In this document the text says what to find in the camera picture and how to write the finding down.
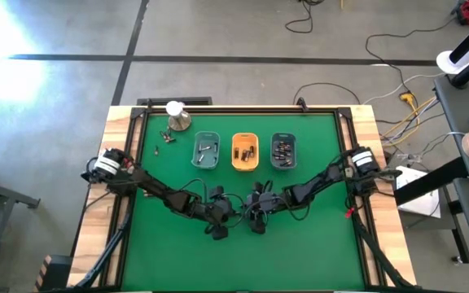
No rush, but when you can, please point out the black box with striped edge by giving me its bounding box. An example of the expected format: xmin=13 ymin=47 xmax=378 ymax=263
xmin=34 ymin=255 xmax=72 ymax=293

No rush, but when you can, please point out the light teal plastic bin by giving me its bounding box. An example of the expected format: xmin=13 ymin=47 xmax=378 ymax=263
xmin=191 ymin=130 xmax=221 ymax=170

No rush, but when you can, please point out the green table mat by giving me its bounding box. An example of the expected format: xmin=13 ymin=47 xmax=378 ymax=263
xmin=121 ymin=112 xmax=366 ymax=291

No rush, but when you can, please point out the blue-grey plastic bin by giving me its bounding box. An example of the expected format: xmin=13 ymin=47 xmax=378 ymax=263
xmin=270 ymin=132 xmax=299 ymax=170

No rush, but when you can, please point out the white tower fan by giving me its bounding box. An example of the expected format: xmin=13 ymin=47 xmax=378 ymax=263
xmin=436 ymin=18 xmax=469 ymax=75

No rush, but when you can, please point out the black support bar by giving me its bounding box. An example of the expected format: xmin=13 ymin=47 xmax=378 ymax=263
xmin=392 ymin=156 xmax=469 ymax=207

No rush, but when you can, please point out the yellow plastic bin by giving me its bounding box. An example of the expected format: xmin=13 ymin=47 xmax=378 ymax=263
xmin=231 ymin=132 xmax=261 ymax=173

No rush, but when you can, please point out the black floor cable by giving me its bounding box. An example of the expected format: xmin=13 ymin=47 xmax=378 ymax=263
xmin=292 ymin=82 xmax=362 ymax=106
xmin=285 ymin=0 xmax=325 ymax=34
xmin=365 ymin=15 xmax=459 ymax=98

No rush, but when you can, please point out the white box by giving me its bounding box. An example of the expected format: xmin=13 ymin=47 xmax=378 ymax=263
xmin=395 ymin=165 xmax=442 ymax=219

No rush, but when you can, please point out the black floor vent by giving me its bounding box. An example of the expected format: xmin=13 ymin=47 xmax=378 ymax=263
xmin=136 ymin=96 xmax=213 ymax=107

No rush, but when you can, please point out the yellow extension cord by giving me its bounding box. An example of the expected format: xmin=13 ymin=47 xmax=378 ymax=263
xmin=380 ymin=92 xmax=437 ymax=147

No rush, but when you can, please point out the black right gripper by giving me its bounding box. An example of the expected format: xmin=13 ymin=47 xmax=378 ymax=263
xmin=245 ymin=181 xmax=285 ymax=235

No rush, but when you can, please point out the black aluminium table frame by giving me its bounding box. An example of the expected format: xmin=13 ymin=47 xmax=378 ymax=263
xmin=71 ymin=97 xmax=419 ymax=293

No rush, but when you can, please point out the white floor cable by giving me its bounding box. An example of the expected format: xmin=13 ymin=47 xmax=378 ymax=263
xmin=362 ymin=72 xmax=445 ymax=106

